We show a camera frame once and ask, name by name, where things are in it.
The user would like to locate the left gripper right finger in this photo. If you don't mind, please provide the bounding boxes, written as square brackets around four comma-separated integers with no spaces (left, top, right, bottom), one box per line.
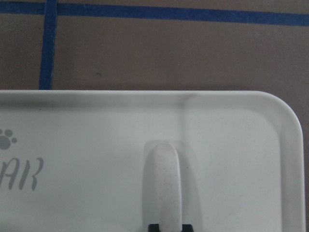
[182,224,194,232]

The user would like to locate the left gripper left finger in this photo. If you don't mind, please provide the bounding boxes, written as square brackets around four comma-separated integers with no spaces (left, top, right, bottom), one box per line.
[148,224,160,232]

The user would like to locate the white speckled spoon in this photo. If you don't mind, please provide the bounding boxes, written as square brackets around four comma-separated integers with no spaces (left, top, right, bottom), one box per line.
[142,142,183,232]

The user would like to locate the white bear tray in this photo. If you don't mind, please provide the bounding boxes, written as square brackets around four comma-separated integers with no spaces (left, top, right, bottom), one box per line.
[0,90,306,232]

